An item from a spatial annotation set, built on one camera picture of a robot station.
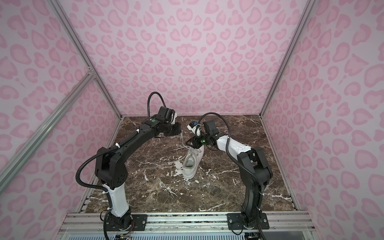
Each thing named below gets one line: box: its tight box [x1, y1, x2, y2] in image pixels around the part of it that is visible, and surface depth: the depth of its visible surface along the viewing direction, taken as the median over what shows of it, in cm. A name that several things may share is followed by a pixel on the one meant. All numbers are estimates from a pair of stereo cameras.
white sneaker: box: [182, 145, 205, 179], surface depth 88 cm
